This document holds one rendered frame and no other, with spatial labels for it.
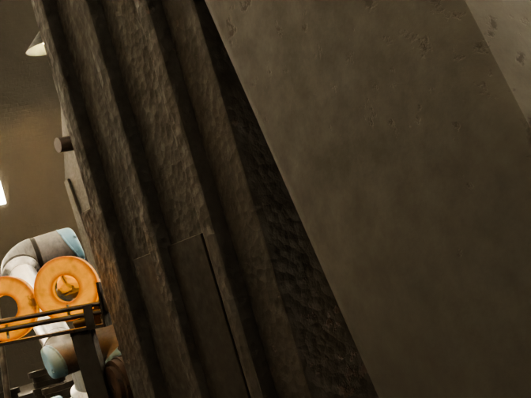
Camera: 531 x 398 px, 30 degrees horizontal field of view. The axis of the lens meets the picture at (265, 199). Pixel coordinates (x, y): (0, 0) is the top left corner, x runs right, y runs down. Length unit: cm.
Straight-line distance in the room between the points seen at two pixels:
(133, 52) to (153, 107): 11
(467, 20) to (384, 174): 25
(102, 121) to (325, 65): 78
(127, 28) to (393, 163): 75
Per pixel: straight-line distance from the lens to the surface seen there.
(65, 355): 265
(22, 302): 247
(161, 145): 184
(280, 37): 144
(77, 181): 865
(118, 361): 241
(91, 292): 242
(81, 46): 207
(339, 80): 134
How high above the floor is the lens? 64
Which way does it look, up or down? 4 degrees up
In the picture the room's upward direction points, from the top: 17 degrees counter-clockwise
